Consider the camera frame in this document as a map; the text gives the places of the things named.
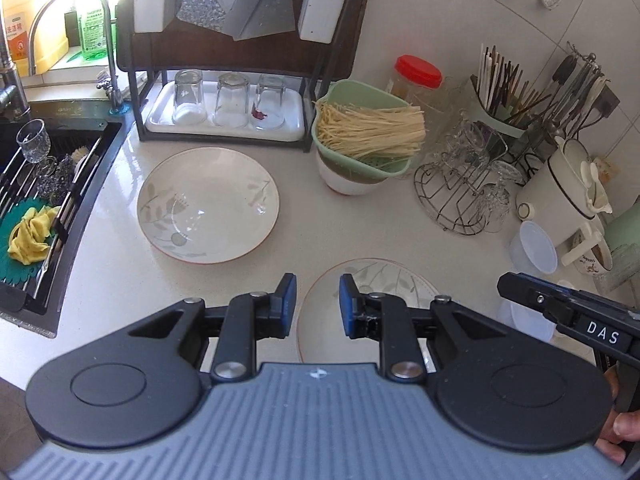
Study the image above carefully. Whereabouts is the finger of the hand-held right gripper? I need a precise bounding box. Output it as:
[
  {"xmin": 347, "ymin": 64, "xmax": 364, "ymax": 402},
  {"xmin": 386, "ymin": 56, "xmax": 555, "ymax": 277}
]
[{"xmin": 497, "ymin": 272, "xmax": 583, "ymax": 333}]

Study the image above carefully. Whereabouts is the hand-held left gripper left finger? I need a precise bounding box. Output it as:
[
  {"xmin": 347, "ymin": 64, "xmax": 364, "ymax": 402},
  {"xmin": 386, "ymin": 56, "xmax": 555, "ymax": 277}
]
[{"xmin": 129, "ymin": 272, "xmax": 298, "ymax": 382}]

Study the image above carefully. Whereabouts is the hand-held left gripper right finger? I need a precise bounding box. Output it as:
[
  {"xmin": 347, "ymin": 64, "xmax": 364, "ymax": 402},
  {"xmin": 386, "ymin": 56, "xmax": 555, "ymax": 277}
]
[{"xmin": 339, "ymin": 272, "xmax": 506, "ymax": 382}]

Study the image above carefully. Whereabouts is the translucent white plastic bowl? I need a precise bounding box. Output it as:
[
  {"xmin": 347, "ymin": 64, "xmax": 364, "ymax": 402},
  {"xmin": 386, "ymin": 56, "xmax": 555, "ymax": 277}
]
[
  {"xmin": 509, "ymin": 220, "xmax": 559, "ymax": 275},
  {"xmin": 497, "ymin": 300, "xmax": 557, "ymax": 346}
]

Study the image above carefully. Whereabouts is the leaf print ceramic plate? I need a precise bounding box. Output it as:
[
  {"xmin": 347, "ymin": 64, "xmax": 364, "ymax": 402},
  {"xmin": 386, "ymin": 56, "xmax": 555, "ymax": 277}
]
[
  {"xmin": 137, "ymin": 147, "xmax": 281, "ymax": 264},
  {"xmin": 296, "ymin": 258, "xmax": 443, "ymax": 364}
]

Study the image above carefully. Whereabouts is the person's right hand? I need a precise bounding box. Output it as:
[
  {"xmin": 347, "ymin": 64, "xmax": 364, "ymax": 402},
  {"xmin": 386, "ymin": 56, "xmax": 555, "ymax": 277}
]
[{"xmin": 597, "ymin": 364, "xmax": 640, "ymax": 456}]

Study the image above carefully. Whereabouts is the textured clear glass cup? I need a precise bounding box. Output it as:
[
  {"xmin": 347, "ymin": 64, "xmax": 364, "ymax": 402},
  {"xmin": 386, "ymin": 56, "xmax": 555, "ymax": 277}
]
[{"xmin": 594, "ymin": 244, "xmax": 640, "ymax": 297}]

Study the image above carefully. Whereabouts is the pale green pitcher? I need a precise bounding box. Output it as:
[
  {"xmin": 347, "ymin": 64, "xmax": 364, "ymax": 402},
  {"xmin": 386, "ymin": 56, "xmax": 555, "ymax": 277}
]
[{"xmin": 600, "ymin": 209, "xmax": 640, "ymax": 261}]

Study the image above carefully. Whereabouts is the cut glass goblet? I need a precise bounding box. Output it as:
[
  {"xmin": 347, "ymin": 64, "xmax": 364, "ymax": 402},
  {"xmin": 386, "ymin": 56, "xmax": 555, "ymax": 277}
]
[
  {"xmin": 472, "ymin": 160, "xmax": 523, "ymax": 233},
  {"xmin": 440, "ymin": 112, "xmax": 493, "ymax": 171}
]

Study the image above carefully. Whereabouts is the white kettle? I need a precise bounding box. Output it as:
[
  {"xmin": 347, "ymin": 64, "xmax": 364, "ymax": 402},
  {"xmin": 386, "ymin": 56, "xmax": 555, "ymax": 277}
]
[{"xmin": 515, "ymin": 135, "xmax": 615, "ymax": 222}]

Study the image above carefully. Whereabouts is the white bowl with brown rim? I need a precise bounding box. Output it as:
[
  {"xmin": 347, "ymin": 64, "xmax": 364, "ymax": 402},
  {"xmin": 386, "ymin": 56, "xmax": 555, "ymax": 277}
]
[{"xmin": 315, "ymin": 152, "xmax": 390, "ymax": 197}]

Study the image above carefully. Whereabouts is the cream plastic spoon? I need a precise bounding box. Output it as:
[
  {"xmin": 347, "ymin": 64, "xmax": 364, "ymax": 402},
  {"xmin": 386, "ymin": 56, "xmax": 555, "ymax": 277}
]
[{"xmin": 581, "ymin": 159, "xmax": 614, "ymax": 215}]

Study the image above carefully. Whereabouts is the bundle of pale noodles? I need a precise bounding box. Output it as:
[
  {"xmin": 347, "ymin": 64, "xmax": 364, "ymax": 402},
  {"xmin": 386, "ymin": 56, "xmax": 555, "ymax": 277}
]
[{"xmin": 314, "ymin": 100, "xmax": 427, "ymax": 161}]

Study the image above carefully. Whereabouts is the clear drinking glass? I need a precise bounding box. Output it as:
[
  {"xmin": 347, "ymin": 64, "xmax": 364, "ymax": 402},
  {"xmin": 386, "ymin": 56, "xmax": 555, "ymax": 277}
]
[
  {"xmin": 213, "ymin": 72, "xmax": 251, "ymax": 129},
  {"xmin": 172, "ymin": 69, "xmax": 207, "ymax": 126},
  {"xmin": 252, "ymin": 74, "xmax": 288, "ymax": 131}
]

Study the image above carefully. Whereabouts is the green plastic colander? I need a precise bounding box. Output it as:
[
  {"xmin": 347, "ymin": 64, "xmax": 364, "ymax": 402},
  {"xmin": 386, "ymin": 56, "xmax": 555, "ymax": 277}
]
[{"xmin": 311, "ymin": 79, "xmax": 427, "ymax": 181}]

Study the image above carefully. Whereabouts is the bunch of chopsticks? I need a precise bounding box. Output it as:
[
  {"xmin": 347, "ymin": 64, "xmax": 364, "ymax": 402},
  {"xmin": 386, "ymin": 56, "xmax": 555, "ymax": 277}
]
[{"xmin": 477, "ymin": 44, "xmax": 553, "ymax": 121}]

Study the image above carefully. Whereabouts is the row of hanging kitchen utensils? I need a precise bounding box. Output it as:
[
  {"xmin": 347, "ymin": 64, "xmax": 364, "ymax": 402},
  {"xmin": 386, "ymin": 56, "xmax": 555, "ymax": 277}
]
[{"xmin": 542, "ymin": 42, "xmax": 616, "ymax": 136}]

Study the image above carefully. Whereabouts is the white plastic tray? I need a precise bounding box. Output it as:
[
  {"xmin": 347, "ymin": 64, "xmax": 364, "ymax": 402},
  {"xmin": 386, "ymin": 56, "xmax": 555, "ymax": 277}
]
[{"xmin": 144, "ymin": 80, "xmax": 307, "ymax": 143}]

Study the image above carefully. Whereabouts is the glass jar with red lid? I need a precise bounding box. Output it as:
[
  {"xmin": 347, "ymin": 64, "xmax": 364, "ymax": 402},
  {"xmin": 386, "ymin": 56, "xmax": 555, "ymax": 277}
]
[{"xmin": 386, "ymin": 55, "xmax": 444, "ymax": 106}]

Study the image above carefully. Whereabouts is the roll-up sink drying rack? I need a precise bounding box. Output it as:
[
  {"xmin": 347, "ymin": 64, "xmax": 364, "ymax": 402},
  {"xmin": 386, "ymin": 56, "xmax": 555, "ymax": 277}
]
[{"xmin": 0, "ymin": 132, "xmax": 107, "ymax": 312}]

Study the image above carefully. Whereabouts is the dark wooden cutting board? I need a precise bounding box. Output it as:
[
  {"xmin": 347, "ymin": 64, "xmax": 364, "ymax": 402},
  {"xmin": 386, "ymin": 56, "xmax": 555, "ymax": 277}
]
[{"xmin": 148, "ymin": 0, "xmax": 376, "ymax": 92}]

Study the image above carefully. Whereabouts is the steel wool scrubber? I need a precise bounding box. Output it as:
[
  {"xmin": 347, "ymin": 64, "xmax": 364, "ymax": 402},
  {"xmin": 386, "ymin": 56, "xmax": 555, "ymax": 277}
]
[{"xmin": 30, "ymin": 156, "xmax": 77, "ymax": 203}]

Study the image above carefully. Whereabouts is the yellow dish cloth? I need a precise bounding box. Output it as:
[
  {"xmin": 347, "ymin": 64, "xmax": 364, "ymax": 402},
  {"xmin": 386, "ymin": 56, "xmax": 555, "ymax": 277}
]
[{"xmin": 7, "ymin": 204, "xmax": 64, "ymax": 266}]

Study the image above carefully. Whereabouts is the black metal dish rack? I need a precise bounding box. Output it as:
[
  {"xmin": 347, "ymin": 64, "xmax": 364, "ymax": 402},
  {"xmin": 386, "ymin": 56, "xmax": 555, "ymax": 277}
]
[{"xmin": 115, "ymin": 0, "xmax": 377, "ymax": 154}]

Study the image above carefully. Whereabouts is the green silicone mat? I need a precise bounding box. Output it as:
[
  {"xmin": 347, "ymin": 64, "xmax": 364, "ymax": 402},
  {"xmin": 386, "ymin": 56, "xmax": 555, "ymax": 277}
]
[{"xmin": 0, "ymin": 194, "xmax": 67, "ymax": 287}]

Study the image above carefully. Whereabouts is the white rack caddy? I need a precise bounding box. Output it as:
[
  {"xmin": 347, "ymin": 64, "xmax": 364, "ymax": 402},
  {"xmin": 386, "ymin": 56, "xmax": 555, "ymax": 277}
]
[
  {"xmin": 134, "ymin": 0, "xmax": 177, "ymax": 36},
  {"xmin": 298, "ymin": 0, "xmax": 347, "ymax": 45}
]

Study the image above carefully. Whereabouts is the black kitchen sink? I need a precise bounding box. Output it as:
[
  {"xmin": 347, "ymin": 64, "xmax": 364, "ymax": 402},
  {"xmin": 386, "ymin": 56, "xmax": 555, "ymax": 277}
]
[{"xmin": 0, "ymin": 99, "xmax": 127, "ymax": 340}]

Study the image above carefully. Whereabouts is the grey folded bag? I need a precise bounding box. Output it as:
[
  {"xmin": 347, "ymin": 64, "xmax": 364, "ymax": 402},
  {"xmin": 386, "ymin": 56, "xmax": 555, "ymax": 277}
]
[{"xmin": 220, "ymin": 0, "xmax": 306, "ymax": 42}]

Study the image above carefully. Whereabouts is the chrome gooseneck faucet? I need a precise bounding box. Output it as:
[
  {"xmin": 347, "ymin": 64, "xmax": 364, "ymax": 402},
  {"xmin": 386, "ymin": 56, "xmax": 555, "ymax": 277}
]
[{"xmin": 27, "ymin": 0, "xmax": 129, "ymax": 112}]

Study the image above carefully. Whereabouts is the small cut glass cup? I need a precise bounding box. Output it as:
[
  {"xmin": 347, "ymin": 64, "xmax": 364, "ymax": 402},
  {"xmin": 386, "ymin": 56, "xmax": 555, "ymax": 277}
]
[{"xmin": 15, "ymin": 119, "xmax": 51, "ymax": 164}]

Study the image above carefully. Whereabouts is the silver foil bag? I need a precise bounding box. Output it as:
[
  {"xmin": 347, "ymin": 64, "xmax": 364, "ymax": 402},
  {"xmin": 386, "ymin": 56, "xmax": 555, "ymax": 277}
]
[{"xmin": 174, "ymin": 0, "xmax": 237, "ymax": 39}]

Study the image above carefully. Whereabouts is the green dish soap bottle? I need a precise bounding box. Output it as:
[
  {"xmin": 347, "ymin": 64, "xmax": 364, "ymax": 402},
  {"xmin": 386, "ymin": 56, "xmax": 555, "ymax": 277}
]
[{"xmin": 75, "ymin": 0, "xmax": 119, "ymax": 61}]

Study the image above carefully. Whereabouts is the chrome side faucet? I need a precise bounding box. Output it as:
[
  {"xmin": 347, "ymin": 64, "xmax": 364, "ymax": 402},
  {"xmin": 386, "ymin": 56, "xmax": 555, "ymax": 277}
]
[{"xmin": 0, "ymin": 25, "xmax": 32, "ymax": 117}]

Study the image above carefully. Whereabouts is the yellow detergent bottle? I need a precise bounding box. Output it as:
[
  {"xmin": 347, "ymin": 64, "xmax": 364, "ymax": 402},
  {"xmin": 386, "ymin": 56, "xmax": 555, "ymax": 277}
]
[{"xmin": 0, "ymin": 0, "xmax": 69, "ymax": 77}]

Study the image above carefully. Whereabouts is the floral mug with white handle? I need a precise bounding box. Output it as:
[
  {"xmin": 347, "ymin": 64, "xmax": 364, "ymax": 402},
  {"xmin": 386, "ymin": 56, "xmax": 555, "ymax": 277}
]
[{"xmin": 562, "ymin": 221, "xmax": 614, "ymax": 277}]

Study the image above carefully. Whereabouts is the metal wire cup rack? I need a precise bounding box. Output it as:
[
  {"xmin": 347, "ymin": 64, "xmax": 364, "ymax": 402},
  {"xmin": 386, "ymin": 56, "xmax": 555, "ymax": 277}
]
[{"xmin": 413, "ymin": 125, "xmax": 506, "ymax": 236}]

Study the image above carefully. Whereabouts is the black wall socket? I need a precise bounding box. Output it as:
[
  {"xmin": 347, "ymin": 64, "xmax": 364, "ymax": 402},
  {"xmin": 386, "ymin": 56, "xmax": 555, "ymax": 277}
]
[{"xmin": 592, "ymin": 84, "xmax": 621, "ymax": 120}]

